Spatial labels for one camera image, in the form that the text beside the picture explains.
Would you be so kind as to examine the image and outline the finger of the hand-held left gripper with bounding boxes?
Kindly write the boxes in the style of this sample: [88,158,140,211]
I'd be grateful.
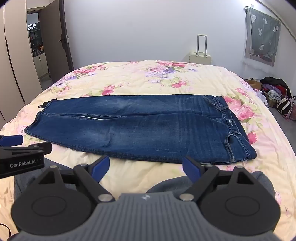
[0,135,24,147]
[23,142,53,155]

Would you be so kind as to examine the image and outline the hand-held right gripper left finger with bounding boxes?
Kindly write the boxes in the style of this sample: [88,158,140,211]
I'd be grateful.
[37,155,116,202]

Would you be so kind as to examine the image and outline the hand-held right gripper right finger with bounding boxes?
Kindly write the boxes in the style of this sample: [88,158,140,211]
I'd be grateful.
[179,156,257,202]

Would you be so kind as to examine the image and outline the blue denim pants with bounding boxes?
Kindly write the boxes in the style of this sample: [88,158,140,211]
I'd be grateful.
[24,95,257,165]

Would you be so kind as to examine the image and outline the person's grey clothing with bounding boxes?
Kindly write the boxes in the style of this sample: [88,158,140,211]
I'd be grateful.
[14,160,276,209]

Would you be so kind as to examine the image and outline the beige wardrobe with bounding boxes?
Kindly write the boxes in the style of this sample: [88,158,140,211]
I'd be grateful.
[0,0,43,123]

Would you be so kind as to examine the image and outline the floral quilt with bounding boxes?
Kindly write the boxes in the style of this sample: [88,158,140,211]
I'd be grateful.
[0,60,296,241]

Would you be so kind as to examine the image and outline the storage shelf with items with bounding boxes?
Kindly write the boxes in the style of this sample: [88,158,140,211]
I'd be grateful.
[27,22,47,79]

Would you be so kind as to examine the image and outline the brown wooden door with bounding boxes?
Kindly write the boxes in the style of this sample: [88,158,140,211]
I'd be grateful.
[40,0,74,83]

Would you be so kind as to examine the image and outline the cardboard box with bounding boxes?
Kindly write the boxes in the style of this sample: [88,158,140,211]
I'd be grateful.
[245,78,262,91]

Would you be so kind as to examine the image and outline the cream suitcase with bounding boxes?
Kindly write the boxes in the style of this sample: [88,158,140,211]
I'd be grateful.
[188,34,213,66]

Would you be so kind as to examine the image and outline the striped black duffel bag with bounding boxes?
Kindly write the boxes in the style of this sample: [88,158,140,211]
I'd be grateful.
[276,96,296,120]

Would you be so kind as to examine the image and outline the pile of clothes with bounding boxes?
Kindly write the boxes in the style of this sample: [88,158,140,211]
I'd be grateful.
[259,76,294,107]

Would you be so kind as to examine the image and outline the grey printed curtain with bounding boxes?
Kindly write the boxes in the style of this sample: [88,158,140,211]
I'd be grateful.
[242,6,282,67]

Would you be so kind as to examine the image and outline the black cable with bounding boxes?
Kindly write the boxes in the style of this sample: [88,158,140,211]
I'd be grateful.
[0,223,12,237]

